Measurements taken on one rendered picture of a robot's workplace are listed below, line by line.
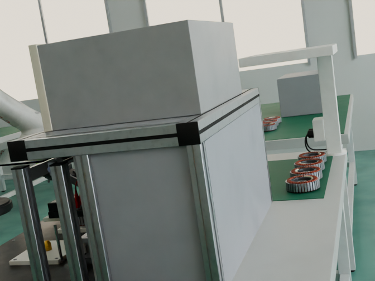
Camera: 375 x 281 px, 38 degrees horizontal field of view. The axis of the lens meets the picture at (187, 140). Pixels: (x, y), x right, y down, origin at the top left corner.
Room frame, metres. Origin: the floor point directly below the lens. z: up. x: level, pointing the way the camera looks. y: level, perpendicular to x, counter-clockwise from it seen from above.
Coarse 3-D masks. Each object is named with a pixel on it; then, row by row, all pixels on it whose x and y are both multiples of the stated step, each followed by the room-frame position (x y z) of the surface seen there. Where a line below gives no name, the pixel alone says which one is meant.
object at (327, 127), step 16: (304, 48) 2.28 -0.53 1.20; (320, 48) 2.00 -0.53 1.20; (336, 48) 2.30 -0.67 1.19; (240, 64) 2.10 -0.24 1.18; (256, 64) 2.08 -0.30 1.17; (320, 64) 2.25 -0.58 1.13; (320, 80) 2.25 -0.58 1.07; (336, 112) 2.23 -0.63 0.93; (320, 128) 2.24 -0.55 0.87; (336, 128) 2.24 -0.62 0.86; (336, 144) 2.24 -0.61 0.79
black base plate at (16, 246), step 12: (48, 228) 1.69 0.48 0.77; (12, 240) 1.61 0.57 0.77; (24, 240) 1.60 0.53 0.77; (0, 252) 1.52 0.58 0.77; (12, 252) 1.50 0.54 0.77; (0, 264) 1.41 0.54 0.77; (60, 264) 1.34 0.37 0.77; (0, 276) 1.32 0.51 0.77; (12, 276) 1.30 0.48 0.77; (24, 276) 1.29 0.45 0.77; (60, 276) 1.26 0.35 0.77
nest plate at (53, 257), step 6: (54, 240) 1.51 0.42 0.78; (60, 240) 1.50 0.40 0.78; (54, 246) 1.45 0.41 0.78; (24, 252) 1.44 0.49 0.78; (48, 252) 1.41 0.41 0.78; (54, 252) 1.41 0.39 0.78; (18, 258) 1.40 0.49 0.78; (24, 258) 1.39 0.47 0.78; (48, 258) 1.36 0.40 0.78; (54, 258) 1.36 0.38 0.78; (12, 264) 1.38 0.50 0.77; (18, 264) 1.38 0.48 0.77; (24, 264) 1.37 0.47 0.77
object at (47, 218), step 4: (48, 204) 1.39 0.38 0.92; (52, 204) 1.38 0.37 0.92; (56, 204) 1.38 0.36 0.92; (52, 208) 1.39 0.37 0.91; (56, 208) 1.38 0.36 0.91; (48, 212) 1.39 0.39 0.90; (52, 212) 1.38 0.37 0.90; (56, 212) 1.38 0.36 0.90; (80, 212) 1.36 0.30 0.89; (48, 216) 1.41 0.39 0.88; (52, 216) 1.38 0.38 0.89; (56, 216) 1.38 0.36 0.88; (80, 216) 1.36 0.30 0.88; (44, 220) 1.40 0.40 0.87; (48, 220) 1.39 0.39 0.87; (52, 220) 1.39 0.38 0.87; (56, 220) 1.39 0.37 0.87
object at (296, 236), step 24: (336, 168) 2.00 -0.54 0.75; (336, 192) 1.69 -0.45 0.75; (288, 216) 1.52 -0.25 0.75; (312, 216) 1.49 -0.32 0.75; (336, 216) 1.46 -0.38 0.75; (264, 240) 1.35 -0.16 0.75; (288, 240) 1.33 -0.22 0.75; (312, 240) 1.30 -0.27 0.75; (336, 240) 1.32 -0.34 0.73; (264, 264) 1.20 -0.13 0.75; (288, 264) 1.18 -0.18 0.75; (312, 264) 1.16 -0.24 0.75; (336, 264) 1.25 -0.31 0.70
